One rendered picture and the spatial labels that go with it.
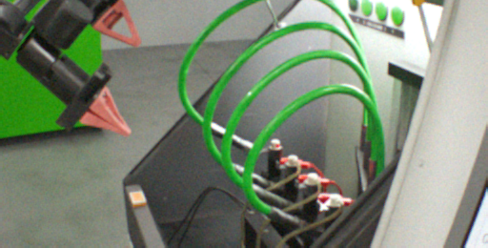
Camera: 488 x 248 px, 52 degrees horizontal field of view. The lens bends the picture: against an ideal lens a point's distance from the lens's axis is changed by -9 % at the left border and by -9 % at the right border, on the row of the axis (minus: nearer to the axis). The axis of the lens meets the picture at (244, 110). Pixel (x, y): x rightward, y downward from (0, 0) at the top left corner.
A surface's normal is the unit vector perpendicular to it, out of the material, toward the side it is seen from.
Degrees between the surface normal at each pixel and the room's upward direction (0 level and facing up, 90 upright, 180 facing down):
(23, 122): 90
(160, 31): 90
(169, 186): 90
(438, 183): 76
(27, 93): 90
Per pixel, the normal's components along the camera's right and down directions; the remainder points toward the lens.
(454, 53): -0.91, -0.12
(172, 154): 0.33, 0.30
